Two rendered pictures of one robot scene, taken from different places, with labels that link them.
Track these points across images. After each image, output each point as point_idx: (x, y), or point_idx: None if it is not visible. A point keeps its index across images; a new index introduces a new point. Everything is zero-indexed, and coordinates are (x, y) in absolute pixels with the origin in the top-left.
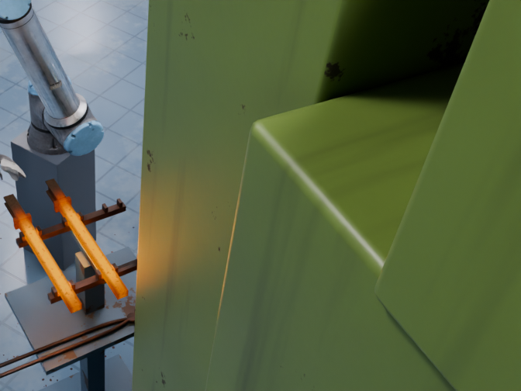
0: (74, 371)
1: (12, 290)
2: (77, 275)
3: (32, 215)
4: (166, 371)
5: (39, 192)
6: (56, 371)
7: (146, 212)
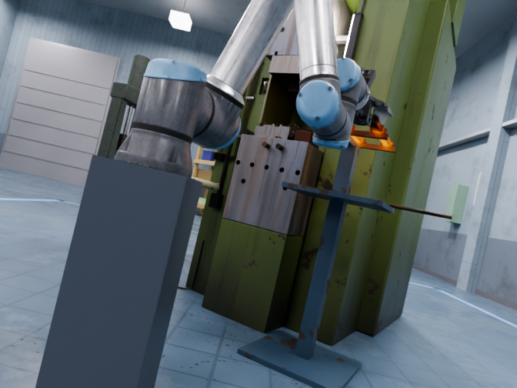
0: (274, 372)
1: (376, 199)
2: (353, 165)
3: (159, 322)
4: None
5: (179, 253)
6: (285, 382)
7: (398, 62)
